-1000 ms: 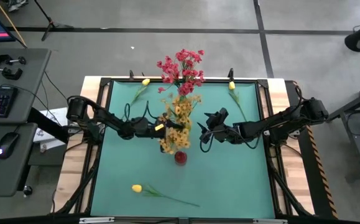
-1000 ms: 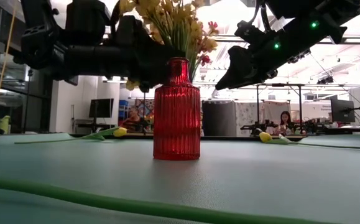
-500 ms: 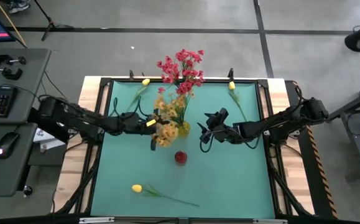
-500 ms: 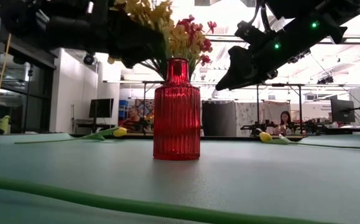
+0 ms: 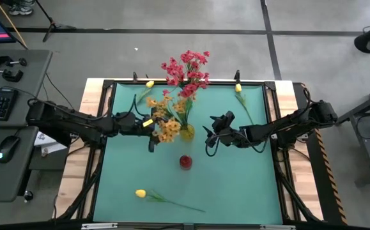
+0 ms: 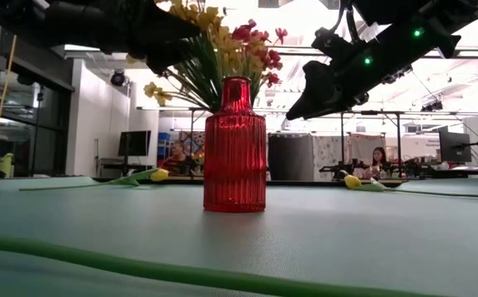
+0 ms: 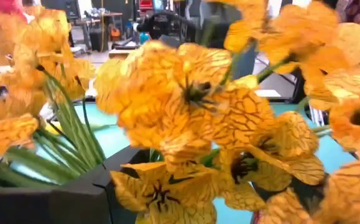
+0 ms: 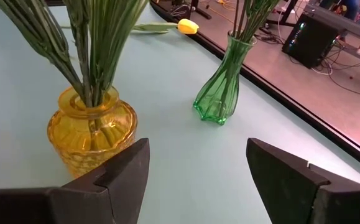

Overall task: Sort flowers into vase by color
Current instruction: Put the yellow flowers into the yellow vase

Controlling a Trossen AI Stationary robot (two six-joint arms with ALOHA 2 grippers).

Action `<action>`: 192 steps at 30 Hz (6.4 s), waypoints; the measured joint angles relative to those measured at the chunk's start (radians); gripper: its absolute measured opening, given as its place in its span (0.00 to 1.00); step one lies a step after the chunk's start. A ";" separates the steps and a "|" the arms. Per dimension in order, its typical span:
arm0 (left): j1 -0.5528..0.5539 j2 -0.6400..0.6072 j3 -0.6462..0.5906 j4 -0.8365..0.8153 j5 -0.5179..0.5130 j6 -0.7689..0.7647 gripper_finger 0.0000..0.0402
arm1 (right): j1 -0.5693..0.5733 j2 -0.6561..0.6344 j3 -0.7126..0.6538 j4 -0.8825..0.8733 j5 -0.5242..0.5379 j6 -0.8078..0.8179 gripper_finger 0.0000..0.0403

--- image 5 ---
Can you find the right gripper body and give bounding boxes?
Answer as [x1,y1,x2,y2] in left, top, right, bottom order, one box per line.
[215,123,248,148]

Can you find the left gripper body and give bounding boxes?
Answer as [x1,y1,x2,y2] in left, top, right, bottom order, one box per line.
[117,111,156,138]

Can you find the yellow artificial flower bunch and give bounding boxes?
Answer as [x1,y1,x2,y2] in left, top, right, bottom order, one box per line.
[171,98,189,115]
[151,117,181,144]
[145,95,173,119]

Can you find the yellow artificial tulip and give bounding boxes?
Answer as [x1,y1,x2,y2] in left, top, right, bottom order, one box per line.
[235,82,255,126]
[135,80,155,105]
[135,188,206,213]

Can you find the red artificial flower bunch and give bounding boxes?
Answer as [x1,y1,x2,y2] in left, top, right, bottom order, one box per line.
[160,57,185,87]
[180,50,211,73]
[177,72,210,98]

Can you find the yellow glass vase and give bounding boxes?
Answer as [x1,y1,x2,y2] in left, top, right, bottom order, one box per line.
[180,123,196,142]

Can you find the red ribbed glass vase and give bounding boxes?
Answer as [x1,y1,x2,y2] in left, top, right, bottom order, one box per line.
[179,155,194,171]

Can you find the white papers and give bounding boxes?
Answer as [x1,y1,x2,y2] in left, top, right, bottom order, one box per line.
[33,130,68,157]

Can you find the black yellow hazard tape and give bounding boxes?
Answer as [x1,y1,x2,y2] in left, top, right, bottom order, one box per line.
[313,128,348,225]

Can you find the grey side desk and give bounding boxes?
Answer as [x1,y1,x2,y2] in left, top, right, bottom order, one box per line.
[0,49,53,203]

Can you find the black computer mouse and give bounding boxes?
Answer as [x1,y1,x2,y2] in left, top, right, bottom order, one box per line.
[0,135,21,164]

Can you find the black tripod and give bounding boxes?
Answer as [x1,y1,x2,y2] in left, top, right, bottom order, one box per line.
[35,0,77,43]

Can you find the black table clamp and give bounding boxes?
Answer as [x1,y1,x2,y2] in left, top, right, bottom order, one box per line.
[0,54,28,68]
[0,66,24,83]

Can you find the yellow pole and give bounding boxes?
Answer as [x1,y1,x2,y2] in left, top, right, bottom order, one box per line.
[0,0,29,50]

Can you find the person's foot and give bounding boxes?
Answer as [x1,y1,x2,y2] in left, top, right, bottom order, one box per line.
[8,0,35,16]

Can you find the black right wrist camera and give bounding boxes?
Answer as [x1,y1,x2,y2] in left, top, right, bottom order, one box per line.
[218,111,236,128]

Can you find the black cable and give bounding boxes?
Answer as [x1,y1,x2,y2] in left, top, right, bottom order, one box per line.
[204,135,219,158]
[130,94,148,118]

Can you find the silver metal bracket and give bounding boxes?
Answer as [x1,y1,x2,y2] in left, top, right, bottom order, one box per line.
[81,222,118,230]
[260,224,296,230]

